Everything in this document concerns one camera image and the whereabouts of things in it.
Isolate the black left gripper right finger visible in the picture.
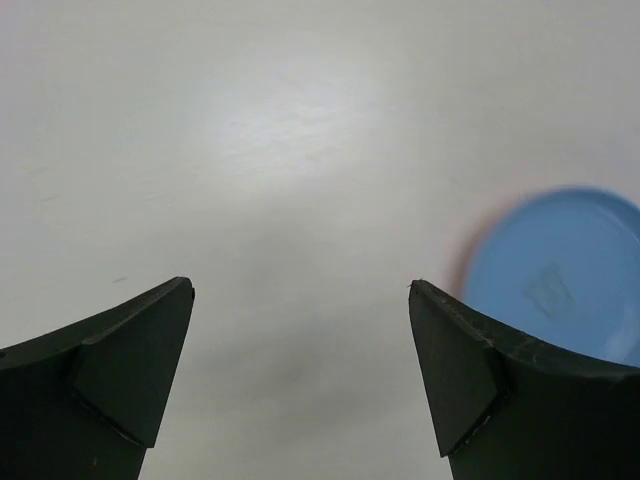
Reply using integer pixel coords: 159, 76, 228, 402
409, 280, 639, 480

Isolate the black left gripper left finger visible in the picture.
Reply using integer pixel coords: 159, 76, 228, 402
1, 277, 195, 479

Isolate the blue plastic plate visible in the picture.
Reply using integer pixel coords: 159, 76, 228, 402
461, 187, 639, 366

